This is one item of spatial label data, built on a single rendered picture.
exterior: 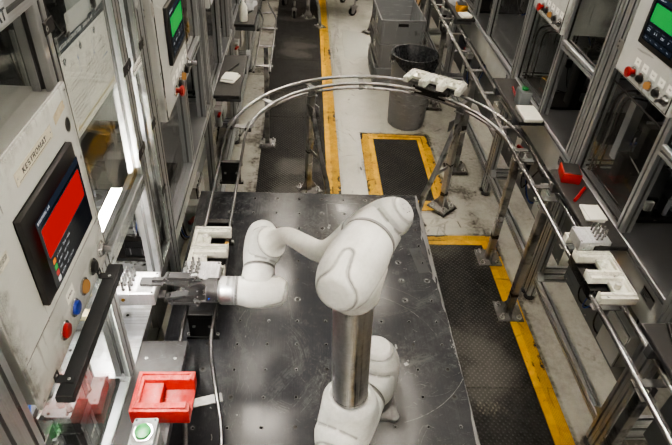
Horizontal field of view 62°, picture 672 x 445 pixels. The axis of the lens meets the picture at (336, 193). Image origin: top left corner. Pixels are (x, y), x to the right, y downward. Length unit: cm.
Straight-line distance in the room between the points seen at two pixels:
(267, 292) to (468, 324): 165
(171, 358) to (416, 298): 99
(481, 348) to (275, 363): 135
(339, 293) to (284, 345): 92
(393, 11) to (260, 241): 416
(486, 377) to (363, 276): 185
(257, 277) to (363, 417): 51
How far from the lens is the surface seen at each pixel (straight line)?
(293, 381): 202
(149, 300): 182
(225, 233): 225
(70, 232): 120
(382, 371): 176
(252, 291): 175
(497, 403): 292
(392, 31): 513
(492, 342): 314
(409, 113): 462
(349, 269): 120
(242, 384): 202
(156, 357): 183
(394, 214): 132
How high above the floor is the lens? 234
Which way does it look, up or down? 37 degrees down
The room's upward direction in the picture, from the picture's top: 4 degrees clockwise
